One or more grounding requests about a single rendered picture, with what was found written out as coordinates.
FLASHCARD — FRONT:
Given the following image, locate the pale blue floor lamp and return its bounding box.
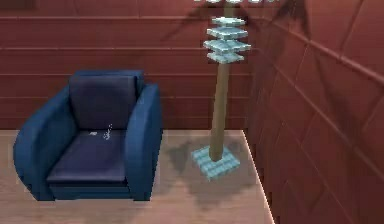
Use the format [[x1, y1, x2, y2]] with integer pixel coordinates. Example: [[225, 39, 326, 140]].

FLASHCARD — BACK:
[[190, 0, 280, 181]]

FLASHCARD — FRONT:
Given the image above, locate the blue armchair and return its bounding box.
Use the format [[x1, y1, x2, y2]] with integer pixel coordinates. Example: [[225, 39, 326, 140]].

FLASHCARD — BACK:
[[13, 69, 164, 202]]

